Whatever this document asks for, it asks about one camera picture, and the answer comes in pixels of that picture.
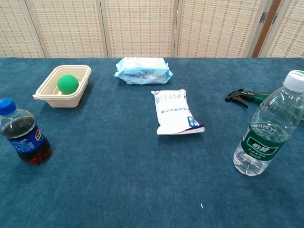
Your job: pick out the green spray bottle black trigger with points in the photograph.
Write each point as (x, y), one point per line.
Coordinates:
(237, 96)

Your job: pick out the clear water bottle green label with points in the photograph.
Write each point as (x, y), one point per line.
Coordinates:
(261, 145)

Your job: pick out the small Pepsi cola bottle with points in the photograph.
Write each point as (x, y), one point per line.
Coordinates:
(23, 140)

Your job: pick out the white pouch with blue print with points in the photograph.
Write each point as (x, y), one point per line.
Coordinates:
(173, 111)

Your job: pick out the light blue wet wipes pack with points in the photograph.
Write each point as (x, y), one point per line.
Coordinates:
(142, 71)

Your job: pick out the blue table cloth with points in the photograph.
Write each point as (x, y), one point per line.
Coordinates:
(118, 178)

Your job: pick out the beige woven folding screen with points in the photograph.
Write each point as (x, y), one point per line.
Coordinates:
(140, 28)

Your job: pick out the green ball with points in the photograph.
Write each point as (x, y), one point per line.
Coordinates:
(68, 84)

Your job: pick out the beige plastic food container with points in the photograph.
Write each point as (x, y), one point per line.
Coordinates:
(61, 101)

